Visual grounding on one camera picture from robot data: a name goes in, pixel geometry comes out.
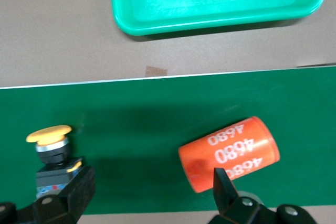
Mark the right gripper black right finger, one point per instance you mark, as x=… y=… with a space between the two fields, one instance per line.
x=225 y=195

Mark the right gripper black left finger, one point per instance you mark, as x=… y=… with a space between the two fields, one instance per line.
x=78 y=192

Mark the orange cylinder printed 4680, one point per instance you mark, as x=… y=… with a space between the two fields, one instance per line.
x=199 y=155

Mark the yellow mushroom push button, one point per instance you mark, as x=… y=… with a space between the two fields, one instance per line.
x=50 y=132

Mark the green belt conveyor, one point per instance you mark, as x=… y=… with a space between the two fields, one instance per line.
x=131 y=129

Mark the brown tape piece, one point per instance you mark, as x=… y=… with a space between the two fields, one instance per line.
x=156 y=71

